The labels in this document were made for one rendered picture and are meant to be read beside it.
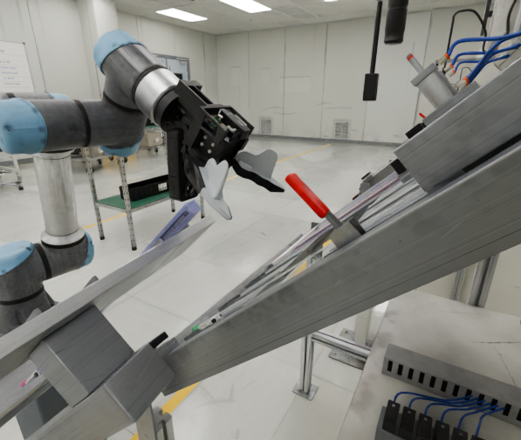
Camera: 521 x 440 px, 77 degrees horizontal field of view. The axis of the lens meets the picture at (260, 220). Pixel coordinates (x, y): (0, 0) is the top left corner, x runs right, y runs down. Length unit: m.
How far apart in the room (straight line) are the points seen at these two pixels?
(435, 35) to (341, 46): 2.14
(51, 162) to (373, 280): 0.86
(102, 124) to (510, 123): 0.52
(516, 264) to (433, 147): 1.60
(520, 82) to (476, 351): 0.73
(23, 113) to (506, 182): 0.55
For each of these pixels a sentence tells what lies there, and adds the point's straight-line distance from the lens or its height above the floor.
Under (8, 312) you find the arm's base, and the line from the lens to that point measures 1.17.
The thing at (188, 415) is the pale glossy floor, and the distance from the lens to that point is 1.52.
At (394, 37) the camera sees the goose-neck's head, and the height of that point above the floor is 1.22.
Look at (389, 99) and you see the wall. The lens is 9.24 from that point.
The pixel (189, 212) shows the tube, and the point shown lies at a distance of 0.29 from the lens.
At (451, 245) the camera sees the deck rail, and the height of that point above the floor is 1.06.
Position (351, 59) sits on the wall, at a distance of 9.53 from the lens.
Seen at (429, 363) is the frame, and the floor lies 0.66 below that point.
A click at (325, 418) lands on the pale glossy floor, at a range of 1.51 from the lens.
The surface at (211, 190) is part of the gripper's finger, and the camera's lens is 0.42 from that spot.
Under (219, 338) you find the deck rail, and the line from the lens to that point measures 0.48.
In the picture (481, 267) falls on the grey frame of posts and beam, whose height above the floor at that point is 0.74.
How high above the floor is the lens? 1.17
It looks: 21 degrees down
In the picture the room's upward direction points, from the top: straight up
